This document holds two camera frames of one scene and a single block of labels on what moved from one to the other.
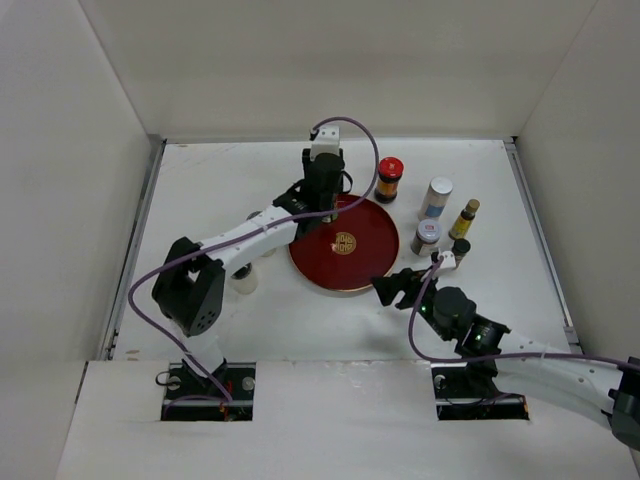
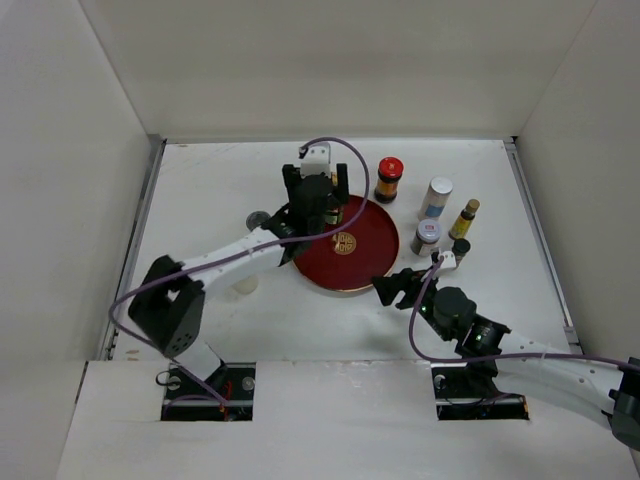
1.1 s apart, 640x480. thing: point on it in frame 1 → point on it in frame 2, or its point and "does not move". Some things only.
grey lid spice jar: x=426 y=236 does not move
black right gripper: x=388 y=287 does not move
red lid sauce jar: x=390 y=170 does not move
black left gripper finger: x=306 y=159 → x=292 y=176
